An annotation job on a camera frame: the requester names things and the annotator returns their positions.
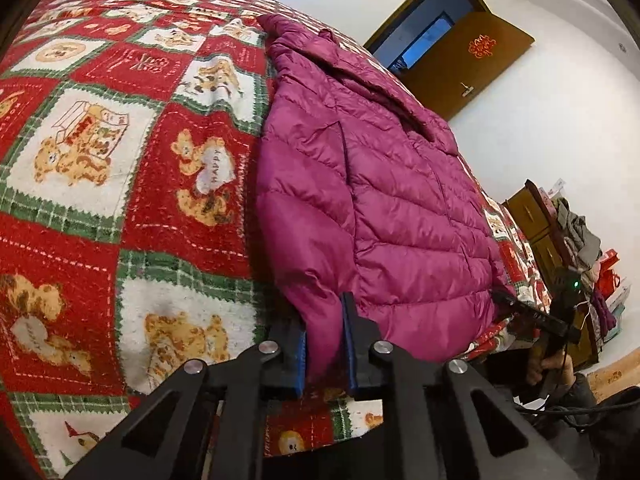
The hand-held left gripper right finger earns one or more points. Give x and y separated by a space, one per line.
350 350

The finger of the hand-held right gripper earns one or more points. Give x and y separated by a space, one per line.
530 312

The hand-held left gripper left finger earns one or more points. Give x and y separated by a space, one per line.
300 355

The purple down jacket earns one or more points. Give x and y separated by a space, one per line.
390 200

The person's right forearm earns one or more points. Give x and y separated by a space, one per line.
585 395

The person's right hand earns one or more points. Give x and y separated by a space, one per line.
542 365

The red gift bag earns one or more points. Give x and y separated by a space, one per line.
607 275

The purple folded garment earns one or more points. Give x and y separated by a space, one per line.
604 310

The grey jacket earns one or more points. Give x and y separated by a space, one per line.
580 230

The brown wooden dresser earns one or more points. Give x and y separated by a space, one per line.
530 215

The pink flat box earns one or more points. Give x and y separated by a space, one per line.
546 200

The brown wooden door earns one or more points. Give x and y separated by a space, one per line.
480 80

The red paper door decoration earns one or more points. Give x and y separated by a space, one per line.
482 46

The red printed checked bedspread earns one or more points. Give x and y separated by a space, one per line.
100 185

